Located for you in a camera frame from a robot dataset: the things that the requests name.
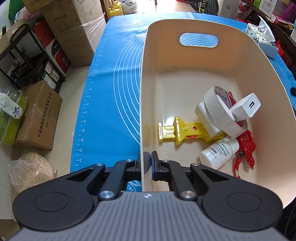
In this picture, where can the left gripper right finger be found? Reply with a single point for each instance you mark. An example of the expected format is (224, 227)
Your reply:
(175, 175)

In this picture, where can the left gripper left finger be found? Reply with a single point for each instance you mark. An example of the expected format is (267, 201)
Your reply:
(117, 178)

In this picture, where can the beige plastic storage bin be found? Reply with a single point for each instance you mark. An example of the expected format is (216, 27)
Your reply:
(182, 60)

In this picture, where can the yellow toy tool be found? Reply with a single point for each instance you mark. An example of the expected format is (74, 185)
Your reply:
(181, 130)

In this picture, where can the blue silicone mat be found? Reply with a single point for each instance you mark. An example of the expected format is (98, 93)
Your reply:
(108, 122)

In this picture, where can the white pill bottle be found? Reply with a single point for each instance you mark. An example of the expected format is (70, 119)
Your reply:
(219, 153)

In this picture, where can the white tape roll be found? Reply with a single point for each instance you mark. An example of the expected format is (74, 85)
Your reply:
(218, 104)

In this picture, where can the bag of grain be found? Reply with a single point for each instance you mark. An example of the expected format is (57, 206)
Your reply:
(29, 170)

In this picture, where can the cardboard box on floor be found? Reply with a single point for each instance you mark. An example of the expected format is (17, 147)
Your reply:
(38, 125)

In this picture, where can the white usb charger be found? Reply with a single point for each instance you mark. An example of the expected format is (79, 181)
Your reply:
(246, 107)

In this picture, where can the green plastic container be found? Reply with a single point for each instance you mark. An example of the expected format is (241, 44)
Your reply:
(13, 106)

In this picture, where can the black metal shelf rack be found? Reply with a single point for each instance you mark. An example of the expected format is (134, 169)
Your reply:
(24, 61)

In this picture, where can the large stacked cardboard box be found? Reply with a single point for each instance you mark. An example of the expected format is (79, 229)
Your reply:
(78, 27)

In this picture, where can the yellow oil jug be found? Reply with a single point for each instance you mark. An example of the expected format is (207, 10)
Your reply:
(115, 10)

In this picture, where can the tissue box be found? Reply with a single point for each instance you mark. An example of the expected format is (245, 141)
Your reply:
(262, 35)

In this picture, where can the green black bicycle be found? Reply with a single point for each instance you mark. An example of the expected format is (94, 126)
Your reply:
(210, 7)

